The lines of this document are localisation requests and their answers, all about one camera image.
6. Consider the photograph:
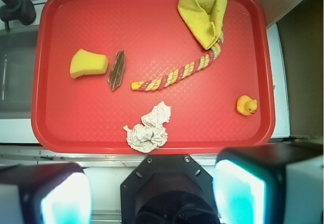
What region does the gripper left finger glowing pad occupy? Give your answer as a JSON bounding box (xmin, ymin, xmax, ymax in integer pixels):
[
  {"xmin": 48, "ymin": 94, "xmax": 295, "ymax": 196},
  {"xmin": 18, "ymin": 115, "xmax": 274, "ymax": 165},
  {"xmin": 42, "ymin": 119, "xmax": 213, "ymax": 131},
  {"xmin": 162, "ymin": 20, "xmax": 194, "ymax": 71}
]
[{"xmin": 1, "ymin": 163, "xmax": 93, "ymax": 223}]

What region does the yellow microfiber cloth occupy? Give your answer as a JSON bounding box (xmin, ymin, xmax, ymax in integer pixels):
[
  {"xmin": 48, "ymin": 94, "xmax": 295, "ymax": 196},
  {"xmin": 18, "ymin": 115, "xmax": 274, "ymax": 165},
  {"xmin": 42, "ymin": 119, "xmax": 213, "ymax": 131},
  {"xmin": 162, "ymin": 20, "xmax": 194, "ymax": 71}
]
[{"xmin": 177, "ymin": 0, "xmax": 228, "ymax": 50}]

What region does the red plastic tray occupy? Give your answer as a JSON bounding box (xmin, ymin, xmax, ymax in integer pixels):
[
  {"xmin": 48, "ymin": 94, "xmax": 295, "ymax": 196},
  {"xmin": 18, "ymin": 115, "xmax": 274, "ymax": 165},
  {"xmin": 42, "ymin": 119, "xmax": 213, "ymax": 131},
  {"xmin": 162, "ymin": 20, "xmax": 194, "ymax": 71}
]
[{"xmin": 31, "ymin": 0, "xmax": 275, "ymax": 155}]

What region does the steel sink basin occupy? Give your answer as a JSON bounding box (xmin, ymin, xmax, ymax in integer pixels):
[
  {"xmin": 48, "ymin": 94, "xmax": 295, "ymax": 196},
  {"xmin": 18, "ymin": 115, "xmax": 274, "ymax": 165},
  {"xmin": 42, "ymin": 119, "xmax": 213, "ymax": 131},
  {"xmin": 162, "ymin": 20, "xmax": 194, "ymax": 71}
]
[{"xmin": 1, "ymin": 26, "xmax": 38, "ymax": 119}]

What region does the brown bark piece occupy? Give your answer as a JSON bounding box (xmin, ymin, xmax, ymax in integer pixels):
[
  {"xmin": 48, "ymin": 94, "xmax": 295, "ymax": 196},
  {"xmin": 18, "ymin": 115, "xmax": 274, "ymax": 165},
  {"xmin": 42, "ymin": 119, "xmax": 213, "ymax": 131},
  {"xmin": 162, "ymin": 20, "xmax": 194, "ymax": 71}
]
[{"xmin": 107, "ymin": 50, "xmax": 126, "ymax": 91}]

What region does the yellow sponge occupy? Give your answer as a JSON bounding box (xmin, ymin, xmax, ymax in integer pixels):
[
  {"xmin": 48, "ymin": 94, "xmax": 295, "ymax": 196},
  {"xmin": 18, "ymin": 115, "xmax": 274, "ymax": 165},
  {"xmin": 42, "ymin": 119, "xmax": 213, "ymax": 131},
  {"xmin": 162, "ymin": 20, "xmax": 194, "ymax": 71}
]
[{"xmin": 69, "ymin": 49, "xmax": 109, "ymax": 79}]

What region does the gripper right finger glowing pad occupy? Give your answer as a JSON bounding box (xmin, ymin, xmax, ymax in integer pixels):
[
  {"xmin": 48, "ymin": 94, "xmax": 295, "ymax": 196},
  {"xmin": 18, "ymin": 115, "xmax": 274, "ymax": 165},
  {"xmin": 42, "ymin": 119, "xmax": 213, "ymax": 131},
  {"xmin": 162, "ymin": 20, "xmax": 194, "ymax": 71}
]
[{"xmin": 213, "ymin": 143, "xmax": 323, "ymax": 223}]

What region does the yellow rubber duck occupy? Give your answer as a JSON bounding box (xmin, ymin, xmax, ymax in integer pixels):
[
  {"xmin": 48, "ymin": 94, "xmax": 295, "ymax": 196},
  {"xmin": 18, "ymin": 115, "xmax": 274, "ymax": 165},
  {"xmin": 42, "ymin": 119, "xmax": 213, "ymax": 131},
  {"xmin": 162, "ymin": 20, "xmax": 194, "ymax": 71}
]
[{"xmin": 236, "ymin": 95, "xmax": 258, "ymax": 116}]

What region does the red yellow twisted rope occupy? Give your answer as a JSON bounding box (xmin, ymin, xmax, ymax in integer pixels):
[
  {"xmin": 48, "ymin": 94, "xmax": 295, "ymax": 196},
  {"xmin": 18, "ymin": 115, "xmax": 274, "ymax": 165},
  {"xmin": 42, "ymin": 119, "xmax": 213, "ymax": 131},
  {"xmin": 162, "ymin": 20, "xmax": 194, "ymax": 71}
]
[{"xmin": 131, "ymin": 31, "xmax": 225, "ymax": 92}]

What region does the crumpled white paper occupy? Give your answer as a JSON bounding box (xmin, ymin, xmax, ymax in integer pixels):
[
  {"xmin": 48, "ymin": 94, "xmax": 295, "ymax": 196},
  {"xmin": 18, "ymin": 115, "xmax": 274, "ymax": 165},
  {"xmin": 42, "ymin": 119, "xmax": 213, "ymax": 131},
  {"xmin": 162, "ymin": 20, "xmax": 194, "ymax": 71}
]
[{"xmin": 123, "ymin": 101, "xmax": 171, "ymax": 153}]

